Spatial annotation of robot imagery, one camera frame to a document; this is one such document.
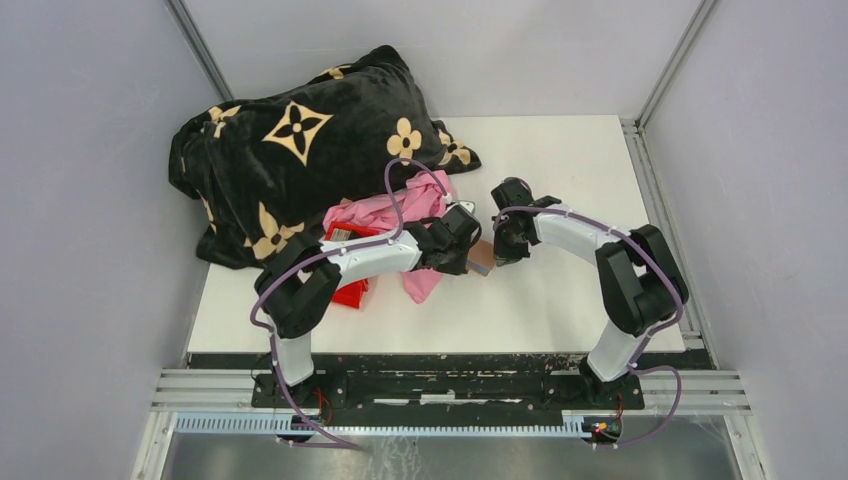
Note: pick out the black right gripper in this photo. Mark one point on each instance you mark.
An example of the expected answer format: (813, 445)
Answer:
(503, 253)

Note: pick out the aluminium frame rails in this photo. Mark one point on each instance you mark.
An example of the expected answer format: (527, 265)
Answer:
(693, 392)

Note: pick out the pink cloth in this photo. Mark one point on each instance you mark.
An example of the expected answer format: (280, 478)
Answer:
(421, 198)

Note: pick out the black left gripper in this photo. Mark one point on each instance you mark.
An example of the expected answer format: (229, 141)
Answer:
(458, 267)

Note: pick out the tan leather card holder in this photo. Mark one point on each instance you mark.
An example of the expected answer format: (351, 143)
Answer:
(481, 259)

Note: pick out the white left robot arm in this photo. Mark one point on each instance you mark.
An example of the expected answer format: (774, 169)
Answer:
(296, 288)

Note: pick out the black floral blanket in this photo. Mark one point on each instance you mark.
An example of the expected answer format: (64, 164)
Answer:
(266, 169)

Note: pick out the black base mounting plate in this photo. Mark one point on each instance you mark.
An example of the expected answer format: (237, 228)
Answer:
(468, 415)

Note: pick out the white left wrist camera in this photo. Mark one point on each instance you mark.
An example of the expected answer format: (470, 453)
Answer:
(468, 206)

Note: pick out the red plastic bin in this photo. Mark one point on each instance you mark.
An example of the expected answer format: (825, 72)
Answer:
(352, 294)

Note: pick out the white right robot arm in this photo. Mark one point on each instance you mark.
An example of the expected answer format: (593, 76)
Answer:
(642, 288)

